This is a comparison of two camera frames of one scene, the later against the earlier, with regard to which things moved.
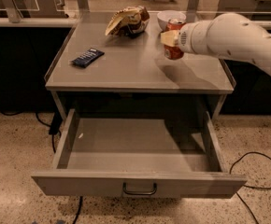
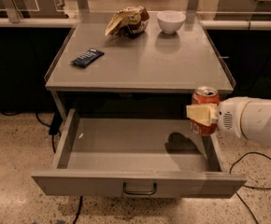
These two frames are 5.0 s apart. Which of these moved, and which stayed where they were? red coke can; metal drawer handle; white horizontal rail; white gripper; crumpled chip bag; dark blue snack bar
Moved: red coke can; white gripper
Stayed: white horizontal rail; dark blue snack bar; metal drawer handle; crumpled chip bag
